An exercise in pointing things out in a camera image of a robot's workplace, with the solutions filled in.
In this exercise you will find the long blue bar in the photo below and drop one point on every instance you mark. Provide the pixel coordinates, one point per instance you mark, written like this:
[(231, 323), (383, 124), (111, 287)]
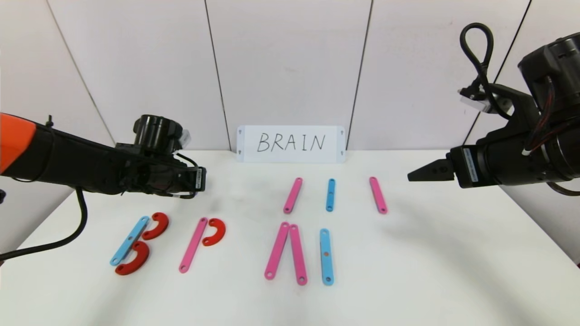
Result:
[(326, 260), (124, 249)]

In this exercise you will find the white BRAIN sign card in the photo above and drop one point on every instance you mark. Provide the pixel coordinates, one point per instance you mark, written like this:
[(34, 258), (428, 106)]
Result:
[(290, 156)]

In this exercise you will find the medium red arc piece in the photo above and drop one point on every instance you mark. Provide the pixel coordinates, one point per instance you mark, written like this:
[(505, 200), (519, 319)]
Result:
[(163, 225)]

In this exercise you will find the pink bar with blue underside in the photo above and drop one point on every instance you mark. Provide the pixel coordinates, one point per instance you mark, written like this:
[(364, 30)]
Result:
[(293, 195)]

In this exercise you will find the large red arc piece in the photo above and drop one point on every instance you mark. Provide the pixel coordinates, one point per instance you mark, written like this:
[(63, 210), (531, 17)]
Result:
[(143, 260)]

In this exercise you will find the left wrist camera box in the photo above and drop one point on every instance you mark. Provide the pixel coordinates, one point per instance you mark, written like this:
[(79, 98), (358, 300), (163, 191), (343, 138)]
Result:
[(185, 138)]

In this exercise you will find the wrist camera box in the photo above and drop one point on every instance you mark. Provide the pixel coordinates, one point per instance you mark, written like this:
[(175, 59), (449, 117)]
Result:
[(185, 138), (475, 103)]

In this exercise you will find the short blue bar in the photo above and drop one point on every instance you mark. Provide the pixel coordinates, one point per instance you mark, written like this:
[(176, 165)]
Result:
[(330, 201)]

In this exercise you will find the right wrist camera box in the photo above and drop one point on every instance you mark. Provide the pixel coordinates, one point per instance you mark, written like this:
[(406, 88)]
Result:
[(475, 103)]

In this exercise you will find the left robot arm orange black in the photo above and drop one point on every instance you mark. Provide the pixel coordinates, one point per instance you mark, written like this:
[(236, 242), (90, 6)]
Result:
[(68, 158)]

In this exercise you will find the small red arc piece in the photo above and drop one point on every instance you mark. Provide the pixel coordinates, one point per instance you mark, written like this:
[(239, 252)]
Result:
[(219, 231)]

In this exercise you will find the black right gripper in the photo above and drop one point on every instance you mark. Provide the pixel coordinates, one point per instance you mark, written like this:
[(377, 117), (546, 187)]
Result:
[(465, 166)]

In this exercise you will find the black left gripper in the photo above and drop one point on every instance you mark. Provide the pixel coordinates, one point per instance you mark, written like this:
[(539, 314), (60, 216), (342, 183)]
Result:
[(199, 179)]

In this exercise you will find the long pink bar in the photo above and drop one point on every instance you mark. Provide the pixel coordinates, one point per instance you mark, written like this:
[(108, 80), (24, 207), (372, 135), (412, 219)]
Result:
[(194, 244), (297, 253), (277, 251)]

